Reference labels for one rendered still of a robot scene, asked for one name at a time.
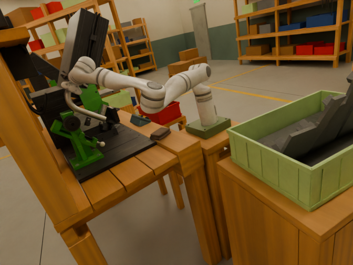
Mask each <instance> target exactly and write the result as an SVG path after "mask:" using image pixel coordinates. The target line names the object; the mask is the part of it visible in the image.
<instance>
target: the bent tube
mask: <svg viewBox="0 0 353 265"><path fill-rule="evenodd" d="M65 101H66V103H67V105H68V106H69V108H71V109H72V110H73V111H75V112H77V113H80V114H83V115H86V116H89V117H92V118H95V119H97V120H101V121H104V122H105V121H106V117H105V116H102V115H100V114H96V113H94V112H91V111H88V110H86V109H83V108H80V107H78V106H76V105H75V104H74V103H73V102H72V100H71V92H70V91H68V90H65Z"/></svg>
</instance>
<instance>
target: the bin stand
mask: <svg viewBox="0 0 353 265"><path fill-rule="evenodd" d="M176 123H179V124H178V126H179V131H180V130H182V129H184V128H185V125H186V123H187V121H186V116H184V115H181V117H179V118H177V119H175V120H173V121H171V122H169V123H167V124H165V125H163V126H165V127H167V128H170V126H172V125H174V124H176ZM168 175H169V178H170V182H171V186H172V190H173V193H174V197H175V200H176V204H177V207H178V208H179V209H180V210H181V209H183V208H184V207H185V206H184V202H183V198H182V194H181V190H180V186H179V185H181V184H183V179H182V176H180V175H179V174H178V173H176V172H175V171H172V172H170V173H168ZM157 181H158V184H159V187H160V191H161V193H162V194H163V195H166V194H167V193H168V192H167V188H166V186H165V182H164V179H163V177H162V178H160V179H158V180H157Z"/></svg>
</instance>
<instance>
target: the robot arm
mask: <svg viewBox="0 0 353 265"><path fill-rule="evenodd" d="M95 68H96V64H95V62H94V61H93V60H92V59H91V58H89V57H86V56H83V57H80V58H79V59H78V61H77V62H76V64H75V66H74V67H73V69H72V70H71V71H70V72H69V74H67V73H66V72H64V71H62V72H61V74H60V75H61V77H62V78H63V79H64V80H67V81H64V82H62V83H61V87H62V88H64V89H66V90H68V91H70V92H72V93H74V94H76V95H81V93H82V91H81V89H80V88H85V89H87V87H88V85H89V84H96V85H100V86H102V87H105V88H108V89H112V90H120V89H124V88H129V87H134V88H137V89H139V90H141V98H140V107H141V109H142V111H143V112H145V113H147V114H155V113H158V112H160V111H161V110H163V109H164V108H165V107H166V106H167V105H168V104H169V103H171V102H172V101H174V100H175V99H177V98H178V97H179V96H181V95H183V94H185V93H186V92H187V91H189V90H190V89H192V90H193V92H194V95H195V100H196V104H197V108H198V112H199V117H200V121H201V125H202V126H210V125H213V124H215V123H216V122H217V121H218V118H217V112H216V107H215V105H214V103H213V98H212V93H211V88H210V87H209V86H205V85H203V84H202V82H204V81H207V80H208V79H209V78H210V76H211V68H210V66H209V65H208V64H206V63H201V64H196V65H191V66H190V67H189V70H188V71H185V72H181V73H178V74H176V75H174V76H172V77H171V78H170V79H169V80H168V81H167V82H166V84H165V85H164V86H163V85H161V84H159V83H157V82H154V81H150V80H146V79H141V78H136V77H131V76H126V75H122V74H118V73H115V72H113V71H110V70H108V69H105V68H102V67H98V68H96V69H95Z"/></svg>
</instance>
